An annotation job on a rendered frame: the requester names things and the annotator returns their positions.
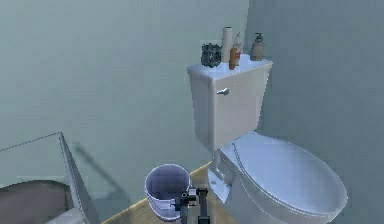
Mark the orange bottle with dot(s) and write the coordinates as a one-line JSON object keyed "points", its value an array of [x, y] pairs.
{"points": [[234, 58]]}

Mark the dark grey patterned box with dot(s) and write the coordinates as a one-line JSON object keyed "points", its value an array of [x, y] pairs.
{"points": [[211, 55]]}

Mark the white paper roll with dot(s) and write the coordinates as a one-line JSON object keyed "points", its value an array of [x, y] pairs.
{"points": [[227, 41]]}

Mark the beige soap dispenser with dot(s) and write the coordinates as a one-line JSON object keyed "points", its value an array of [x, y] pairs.
{"points": [[257, 50]]}

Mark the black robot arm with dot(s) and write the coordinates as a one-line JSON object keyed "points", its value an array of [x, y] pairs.
{"points": [[203, 208]]}

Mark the white spray bottle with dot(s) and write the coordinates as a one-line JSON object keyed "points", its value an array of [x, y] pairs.
{"points": [[238, 41]]}

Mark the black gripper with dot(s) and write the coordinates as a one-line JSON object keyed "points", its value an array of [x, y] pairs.
{"points": [[183, 205]]}

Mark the blue plastic bucket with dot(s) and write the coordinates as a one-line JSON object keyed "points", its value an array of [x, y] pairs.
{"points": [[163, 186]]}

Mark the white toilet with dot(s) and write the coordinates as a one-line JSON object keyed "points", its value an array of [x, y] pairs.
{"points": [[240, 110]]}

